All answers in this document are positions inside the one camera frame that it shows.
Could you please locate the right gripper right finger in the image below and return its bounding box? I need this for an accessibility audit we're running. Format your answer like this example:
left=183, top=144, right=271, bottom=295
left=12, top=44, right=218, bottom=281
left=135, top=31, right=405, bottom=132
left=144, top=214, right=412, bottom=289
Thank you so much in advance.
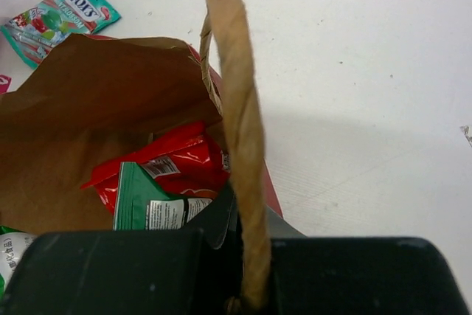
left=268, top=237, right=470, bottom=314

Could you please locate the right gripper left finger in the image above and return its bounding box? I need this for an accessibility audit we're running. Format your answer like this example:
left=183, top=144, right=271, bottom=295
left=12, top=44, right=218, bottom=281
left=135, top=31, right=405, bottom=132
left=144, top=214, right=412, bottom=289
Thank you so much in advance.
left=1, top=186, right=242, bottom=314

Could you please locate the green chips bag back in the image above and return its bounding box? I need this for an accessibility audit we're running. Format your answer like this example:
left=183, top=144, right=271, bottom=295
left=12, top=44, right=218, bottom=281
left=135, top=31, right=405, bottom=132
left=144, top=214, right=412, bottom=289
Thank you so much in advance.
left=113, top=162, right=212, bottom=231

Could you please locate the red snack bag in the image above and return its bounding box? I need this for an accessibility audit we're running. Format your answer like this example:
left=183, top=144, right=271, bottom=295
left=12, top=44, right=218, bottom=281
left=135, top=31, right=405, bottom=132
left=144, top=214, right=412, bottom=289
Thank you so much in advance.
left=81, top=121, right=229, bottom=212

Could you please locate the green Chuba chips bag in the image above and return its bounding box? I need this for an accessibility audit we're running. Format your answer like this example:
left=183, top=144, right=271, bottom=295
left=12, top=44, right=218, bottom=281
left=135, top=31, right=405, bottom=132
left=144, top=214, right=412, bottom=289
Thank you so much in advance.
left=0, top=226, right=36, bottom=296

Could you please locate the red paper bag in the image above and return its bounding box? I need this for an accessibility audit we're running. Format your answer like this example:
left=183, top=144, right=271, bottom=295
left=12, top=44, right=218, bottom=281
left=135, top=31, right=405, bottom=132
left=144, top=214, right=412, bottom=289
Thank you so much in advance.
left=1, top=0, right=275, bottom=314

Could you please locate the teal Fox's candy bag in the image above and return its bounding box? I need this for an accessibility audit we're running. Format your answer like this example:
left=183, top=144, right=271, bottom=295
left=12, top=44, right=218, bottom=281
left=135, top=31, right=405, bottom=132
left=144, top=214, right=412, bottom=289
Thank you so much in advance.
left=1, top=0, right=121, bottom=69

